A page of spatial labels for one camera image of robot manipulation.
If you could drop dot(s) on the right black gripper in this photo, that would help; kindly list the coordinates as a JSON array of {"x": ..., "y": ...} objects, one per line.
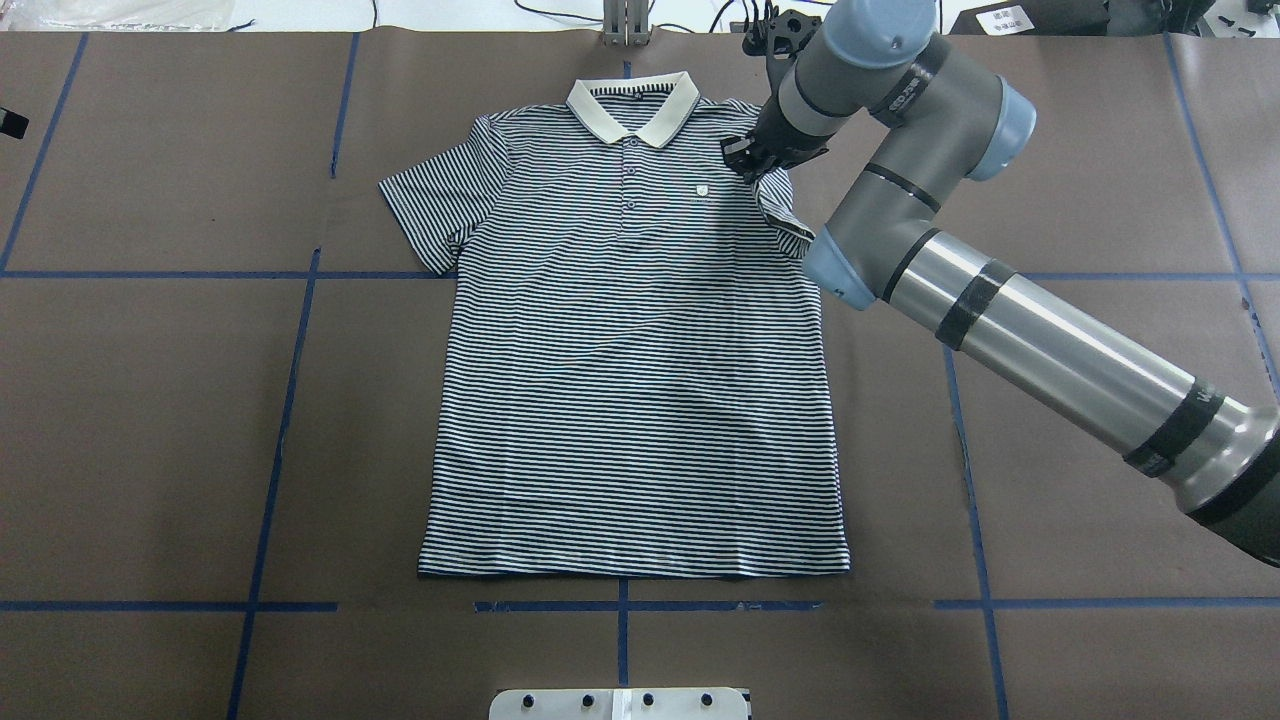
[{"x": 783, "y": 138}]

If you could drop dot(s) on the striped polo shirt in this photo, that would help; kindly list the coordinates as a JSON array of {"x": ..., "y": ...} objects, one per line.
[{"x": 634, "y": 382}]

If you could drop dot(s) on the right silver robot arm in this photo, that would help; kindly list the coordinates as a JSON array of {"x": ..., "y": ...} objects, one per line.
[{"x": 950, "y": 120}]

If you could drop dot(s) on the black box with label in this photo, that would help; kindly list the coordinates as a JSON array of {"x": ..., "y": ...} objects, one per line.
[{"x": 1061, "y": 18}]

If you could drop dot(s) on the white mounting column base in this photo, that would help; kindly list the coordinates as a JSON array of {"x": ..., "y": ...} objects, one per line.
[{"x": 714, "y": 702}]

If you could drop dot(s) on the clear plastic bag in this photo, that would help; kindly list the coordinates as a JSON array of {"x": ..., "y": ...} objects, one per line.
[{"x": 121, "y": 16}]

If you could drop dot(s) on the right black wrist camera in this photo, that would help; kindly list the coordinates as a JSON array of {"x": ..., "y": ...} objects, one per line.
[{"x": 773, "y": 32}]

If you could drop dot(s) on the aluminium frame post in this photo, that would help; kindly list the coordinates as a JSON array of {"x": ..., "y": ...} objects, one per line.
[{"x": 626, "y": 23}]

